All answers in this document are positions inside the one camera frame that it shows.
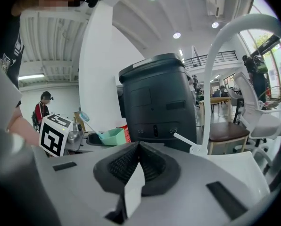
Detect red and white bottle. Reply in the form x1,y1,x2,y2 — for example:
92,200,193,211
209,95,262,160
116,120,131,144

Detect black boxy appliance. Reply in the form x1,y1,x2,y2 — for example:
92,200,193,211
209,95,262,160
118,53,198,153

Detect person's black shirt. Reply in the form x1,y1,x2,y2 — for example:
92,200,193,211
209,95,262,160
0,6,25,108

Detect person's left forearm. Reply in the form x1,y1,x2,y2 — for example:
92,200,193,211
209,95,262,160
5,104,40,148

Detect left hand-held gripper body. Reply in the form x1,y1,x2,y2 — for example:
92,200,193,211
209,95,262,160
38,113,85,158

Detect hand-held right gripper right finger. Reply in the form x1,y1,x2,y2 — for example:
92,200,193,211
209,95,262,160
139,141,181,196

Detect long ceiling light tube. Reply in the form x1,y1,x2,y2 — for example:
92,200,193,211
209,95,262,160
17,73,46,81

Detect white card item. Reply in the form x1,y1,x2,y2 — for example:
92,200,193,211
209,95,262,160
124,161,145,219

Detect light blue toothbrush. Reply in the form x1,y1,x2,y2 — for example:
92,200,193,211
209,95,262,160
79,111,104,138

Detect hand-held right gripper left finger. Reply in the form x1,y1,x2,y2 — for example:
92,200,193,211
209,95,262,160
93,141,141,195

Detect wooden chair with brown seat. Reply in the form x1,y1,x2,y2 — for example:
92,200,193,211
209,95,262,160
208,121,250,155

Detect wooden table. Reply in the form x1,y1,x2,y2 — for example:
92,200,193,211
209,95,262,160
198,96,232,127

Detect white air conditioner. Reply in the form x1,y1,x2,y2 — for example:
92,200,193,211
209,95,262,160
206,0,226,17

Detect white curved faucet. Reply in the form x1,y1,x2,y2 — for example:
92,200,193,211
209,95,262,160
173,13,281,160

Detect green cup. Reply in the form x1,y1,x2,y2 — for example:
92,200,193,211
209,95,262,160
98,128,126,146

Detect black balcony railing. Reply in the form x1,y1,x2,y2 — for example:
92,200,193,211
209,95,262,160
182,50,238,70

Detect white office chair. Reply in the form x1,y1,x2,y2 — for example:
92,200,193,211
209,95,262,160
233,72,281,172

